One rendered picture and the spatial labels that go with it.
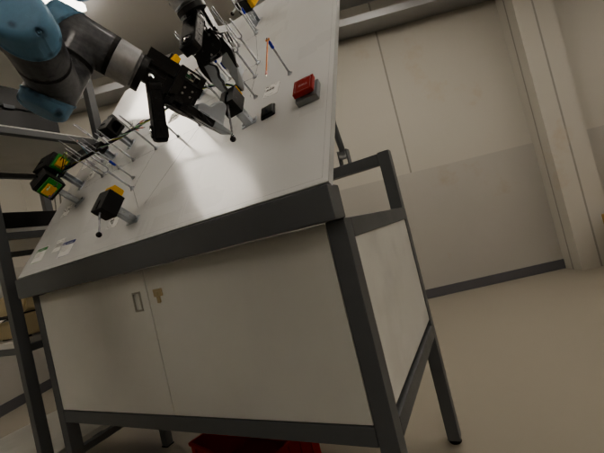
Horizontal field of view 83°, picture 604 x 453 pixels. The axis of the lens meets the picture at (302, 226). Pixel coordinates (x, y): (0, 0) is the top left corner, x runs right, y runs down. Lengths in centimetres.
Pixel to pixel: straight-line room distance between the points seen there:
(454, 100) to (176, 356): 304
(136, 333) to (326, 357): 57
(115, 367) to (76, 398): 26
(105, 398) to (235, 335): 58
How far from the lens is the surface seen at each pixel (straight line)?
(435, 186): 322
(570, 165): 350
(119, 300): 112
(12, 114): 185
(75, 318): 133
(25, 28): 59
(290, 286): 72
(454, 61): 358
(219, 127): 78
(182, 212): 88
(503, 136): 352
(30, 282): 143
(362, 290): 66
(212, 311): 86
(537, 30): 370
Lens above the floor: 78
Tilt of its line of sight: 2 degrees up
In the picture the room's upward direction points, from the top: 14 degrees counter-clockwise
